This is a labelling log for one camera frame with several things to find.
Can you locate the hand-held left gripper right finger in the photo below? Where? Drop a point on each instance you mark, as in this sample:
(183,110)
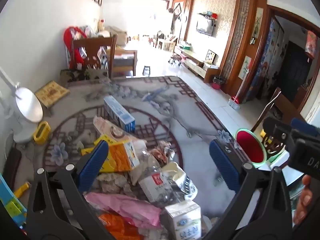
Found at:
(223,165)

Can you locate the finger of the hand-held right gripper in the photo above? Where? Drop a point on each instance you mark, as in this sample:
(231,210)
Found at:
(275,130)
(303,126)

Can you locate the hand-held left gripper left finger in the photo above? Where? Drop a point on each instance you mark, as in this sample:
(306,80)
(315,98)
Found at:
(93,165)

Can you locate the red bin with green rim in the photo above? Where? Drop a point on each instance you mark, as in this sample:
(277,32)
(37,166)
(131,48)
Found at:
(251,147)

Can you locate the orange yellow carton box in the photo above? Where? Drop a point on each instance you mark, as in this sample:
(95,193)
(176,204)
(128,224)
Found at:
(122,156)

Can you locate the pink biscuit box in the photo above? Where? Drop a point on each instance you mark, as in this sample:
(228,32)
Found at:
(105,126)

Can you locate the blue white toothpaste box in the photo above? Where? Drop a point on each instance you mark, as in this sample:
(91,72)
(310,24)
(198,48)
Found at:
(117,112)

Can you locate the person's right hand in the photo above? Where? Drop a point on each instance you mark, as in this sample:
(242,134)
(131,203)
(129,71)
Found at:
(303,200)

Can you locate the brown crumpled paper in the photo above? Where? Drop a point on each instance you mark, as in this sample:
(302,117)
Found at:
(112,182)

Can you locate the yellow label box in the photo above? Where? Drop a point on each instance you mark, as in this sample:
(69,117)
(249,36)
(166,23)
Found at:
(111,139)

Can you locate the cream printed plastic wrapper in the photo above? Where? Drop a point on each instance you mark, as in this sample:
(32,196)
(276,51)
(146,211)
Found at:
(180,175)

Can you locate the mop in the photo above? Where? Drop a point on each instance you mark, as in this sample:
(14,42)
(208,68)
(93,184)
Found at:
(235,103)

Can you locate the pink plastic bag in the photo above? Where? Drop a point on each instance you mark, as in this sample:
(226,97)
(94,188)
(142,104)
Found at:
(125,205)

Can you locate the dark door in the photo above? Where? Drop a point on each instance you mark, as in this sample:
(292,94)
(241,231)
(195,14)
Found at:
(297,72)

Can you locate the crumpled foil wrappers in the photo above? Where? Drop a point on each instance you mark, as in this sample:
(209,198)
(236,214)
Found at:
(162,152)

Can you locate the cartoon printed door curtain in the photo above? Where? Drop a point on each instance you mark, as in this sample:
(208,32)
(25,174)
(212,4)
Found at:
(265,67)

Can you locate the yellow plastic container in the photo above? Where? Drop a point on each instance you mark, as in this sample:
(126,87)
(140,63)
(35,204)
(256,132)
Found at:
(37,135)

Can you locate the clear plastic bottle red label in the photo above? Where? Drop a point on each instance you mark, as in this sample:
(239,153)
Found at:
(155,187)

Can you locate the white milk carton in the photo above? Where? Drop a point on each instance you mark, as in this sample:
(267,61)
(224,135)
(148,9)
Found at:
(185,217)

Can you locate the orange plastic wrapper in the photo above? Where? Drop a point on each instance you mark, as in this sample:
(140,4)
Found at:
(117,227)

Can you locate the red wastebasket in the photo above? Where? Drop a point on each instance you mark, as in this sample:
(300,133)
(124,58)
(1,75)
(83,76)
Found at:
(217,85)

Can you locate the yellow plastic clip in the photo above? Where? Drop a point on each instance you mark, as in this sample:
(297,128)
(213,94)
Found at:
(22,189)

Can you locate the dark brown case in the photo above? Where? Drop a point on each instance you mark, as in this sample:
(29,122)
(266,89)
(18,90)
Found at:
(12,165)

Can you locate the yellow patterned seat cushion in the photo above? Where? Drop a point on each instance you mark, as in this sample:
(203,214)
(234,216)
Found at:
(51,92)

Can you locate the dark floral chair cushion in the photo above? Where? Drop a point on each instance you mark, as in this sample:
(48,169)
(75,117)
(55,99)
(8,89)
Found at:
(75,76)

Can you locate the blue yellow toy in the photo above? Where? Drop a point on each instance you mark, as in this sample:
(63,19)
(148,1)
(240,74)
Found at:
(7,195)

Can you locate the colourful framed picture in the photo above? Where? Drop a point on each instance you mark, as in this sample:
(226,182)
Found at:
(210,57)

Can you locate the low television cabinet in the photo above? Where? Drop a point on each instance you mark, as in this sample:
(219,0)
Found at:
(197,63)

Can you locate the black floor lantern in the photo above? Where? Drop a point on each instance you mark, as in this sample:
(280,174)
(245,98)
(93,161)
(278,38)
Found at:
(146,70)

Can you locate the wooden dining chair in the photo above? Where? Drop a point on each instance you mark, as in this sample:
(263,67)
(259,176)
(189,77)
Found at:
(111,55)

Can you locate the rolling stool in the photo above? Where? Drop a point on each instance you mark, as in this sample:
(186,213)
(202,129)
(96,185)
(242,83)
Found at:
(175,60)

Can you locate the red bag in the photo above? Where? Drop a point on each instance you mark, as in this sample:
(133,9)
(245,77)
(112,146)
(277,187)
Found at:
(68,40)

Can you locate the white side table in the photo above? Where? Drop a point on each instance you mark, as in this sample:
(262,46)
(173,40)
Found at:
(167,45)

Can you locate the beige sofa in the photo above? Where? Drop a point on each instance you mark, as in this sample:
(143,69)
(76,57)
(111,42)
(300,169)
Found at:
(117,33)

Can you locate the plush toy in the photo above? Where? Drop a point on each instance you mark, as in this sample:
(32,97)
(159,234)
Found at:
(102,24)

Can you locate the bamboo wall scroll picture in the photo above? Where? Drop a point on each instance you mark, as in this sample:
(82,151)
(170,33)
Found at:
(245,67)

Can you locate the red wall hanging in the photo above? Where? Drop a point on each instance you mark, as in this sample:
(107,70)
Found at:
(311,43)

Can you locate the tall wall scroll picture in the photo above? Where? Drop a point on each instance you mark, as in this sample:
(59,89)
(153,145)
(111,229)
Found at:
(257,26)

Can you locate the wall television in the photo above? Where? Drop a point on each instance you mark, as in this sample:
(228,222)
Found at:
(205,27)

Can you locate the wall shelf with ornaments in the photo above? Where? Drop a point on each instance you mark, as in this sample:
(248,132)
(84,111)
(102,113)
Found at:
(207,15)

